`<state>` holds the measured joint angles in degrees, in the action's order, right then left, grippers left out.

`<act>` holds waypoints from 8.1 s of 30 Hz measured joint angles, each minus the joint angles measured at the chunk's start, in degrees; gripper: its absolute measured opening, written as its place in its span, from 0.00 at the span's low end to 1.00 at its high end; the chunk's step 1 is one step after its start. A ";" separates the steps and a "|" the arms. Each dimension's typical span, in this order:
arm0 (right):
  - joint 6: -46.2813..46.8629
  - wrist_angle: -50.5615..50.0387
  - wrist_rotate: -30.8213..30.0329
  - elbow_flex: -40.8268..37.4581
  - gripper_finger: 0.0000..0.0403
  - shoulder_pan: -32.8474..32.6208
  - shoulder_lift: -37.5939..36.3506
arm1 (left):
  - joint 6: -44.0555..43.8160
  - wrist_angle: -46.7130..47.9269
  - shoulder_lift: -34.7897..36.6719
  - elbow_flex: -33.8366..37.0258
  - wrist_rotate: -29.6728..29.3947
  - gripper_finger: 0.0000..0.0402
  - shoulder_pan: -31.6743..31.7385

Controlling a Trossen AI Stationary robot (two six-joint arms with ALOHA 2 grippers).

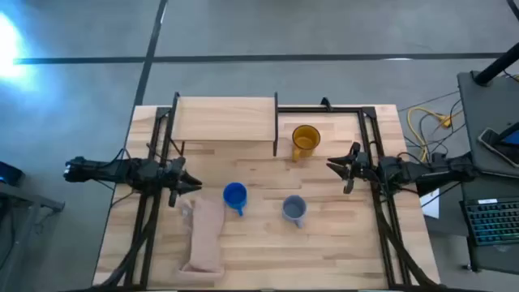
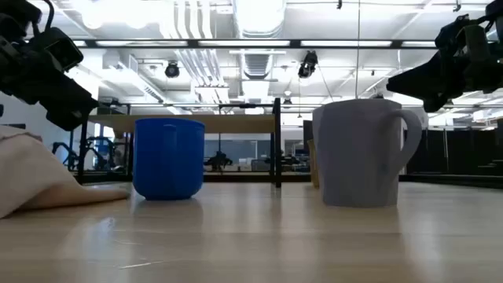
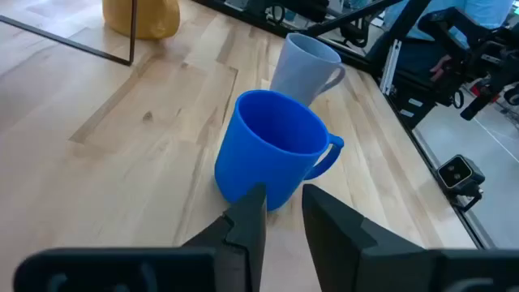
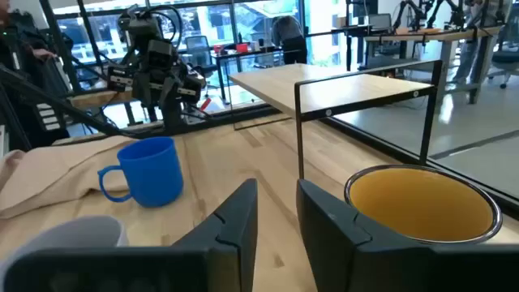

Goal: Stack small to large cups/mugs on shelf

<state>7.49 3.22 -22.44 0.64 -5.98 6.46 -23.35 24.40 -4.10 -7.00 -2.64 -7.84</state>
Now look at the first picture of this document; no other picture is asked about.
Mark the white paper sheet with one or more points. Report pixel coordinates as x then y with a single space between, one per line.
431 207

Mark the grey side desk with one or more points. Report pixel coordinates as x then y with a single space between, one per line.
486 105

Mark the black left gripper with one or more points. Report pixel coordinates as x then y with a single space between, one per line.
172 178

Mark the wooden shelf with black legs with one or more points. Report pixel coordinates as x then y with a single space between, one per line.
223 119

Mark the yellow mug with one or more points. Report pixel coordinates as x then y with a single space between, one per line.
305 140

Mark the black box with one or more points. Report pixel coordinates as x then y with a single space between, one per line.
10 173

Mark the blue cup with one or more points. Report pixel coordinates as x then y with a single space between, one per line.
234 195

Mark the phone with dark screen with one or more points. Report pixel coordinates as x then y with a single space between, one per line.
496 146

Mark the black aluminium table frame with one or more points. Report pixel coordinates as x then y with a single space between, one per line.
316 109

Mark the grey cup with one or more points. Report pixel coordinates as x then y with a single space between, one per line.
294 210

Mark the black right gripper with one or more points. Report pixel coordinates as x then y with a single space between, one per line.
360 166

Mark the black pole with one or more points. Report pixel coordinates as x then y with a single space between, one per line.
498 65

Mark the beige cloth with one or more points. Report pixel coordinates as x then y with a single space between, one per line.
204 235

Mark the grey metal stand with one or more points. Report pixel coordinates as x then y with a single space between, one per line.
24 196

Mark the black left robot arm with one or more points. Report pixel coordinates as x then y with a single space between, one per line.
113 170

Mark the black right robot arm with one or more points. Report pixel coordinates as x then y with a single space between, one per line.
425 172

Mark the backlit black keyboard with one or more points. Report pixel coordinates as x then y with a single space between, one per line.
492 221

